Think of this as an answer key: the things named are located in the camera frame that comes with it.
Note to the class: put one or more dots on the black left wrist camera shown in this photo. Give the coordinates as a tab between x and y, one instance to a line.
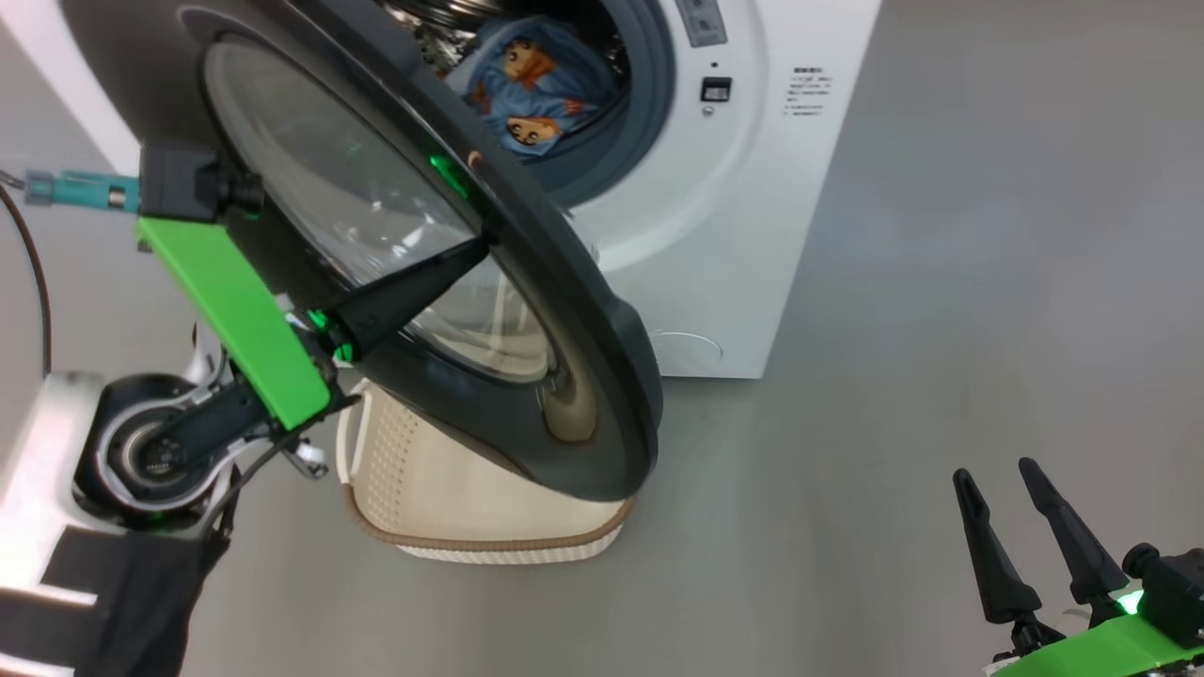
174	183

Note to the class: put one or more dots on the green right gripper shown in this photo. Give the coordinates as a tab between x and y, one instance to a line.
1110	653

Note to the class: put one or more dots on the cream perforated laundry basket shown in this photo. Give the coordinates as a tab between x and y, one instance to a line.
451	508

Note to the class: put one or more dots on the white washing machine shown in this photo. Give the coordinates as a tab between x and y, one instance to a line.
752	235

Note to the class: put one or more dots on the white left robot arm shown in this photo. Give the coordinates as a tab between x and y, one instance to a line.
56	451

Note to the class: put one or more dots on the grey rubber door gasket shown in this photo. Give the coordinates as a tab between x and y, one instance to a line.
649	103

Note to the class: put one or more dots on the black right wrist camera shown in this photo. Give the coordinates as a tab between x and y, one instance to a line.
1176	592

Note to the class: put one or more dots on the black round washing machine door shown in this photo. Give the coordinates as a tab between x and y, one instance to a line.
583	376

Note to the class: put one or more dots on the blue cartoon garment white trim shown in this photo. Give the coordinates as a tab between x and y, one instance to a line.
536	94

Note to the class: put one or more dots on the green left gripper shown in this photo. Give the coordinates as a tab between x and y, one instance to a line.
235	320

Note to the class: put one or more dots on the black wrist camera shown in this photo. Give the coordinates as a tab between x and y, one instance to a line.
174	183
1176	592

